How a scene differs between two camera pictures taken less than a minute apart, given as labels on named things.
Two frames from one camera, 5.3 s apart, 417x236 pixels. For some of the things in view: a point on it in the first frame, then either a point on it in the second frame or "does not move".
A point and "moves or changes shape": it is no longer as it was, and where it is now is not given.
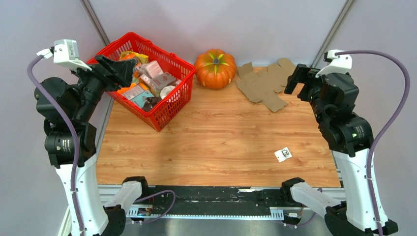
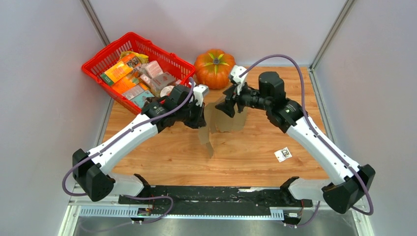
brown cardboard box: [257, 85] moves or changes shape
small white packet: [283, 154] does not move
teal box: [139, 100] does not move
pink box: [154, 69] does not move
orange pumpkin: [215, 69] does not move
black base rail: [214, 198] does not move
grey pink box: [163, 79] does not move
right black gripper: [303, 74] to [231, 98]
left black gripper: [116, 73] to [199, 121]
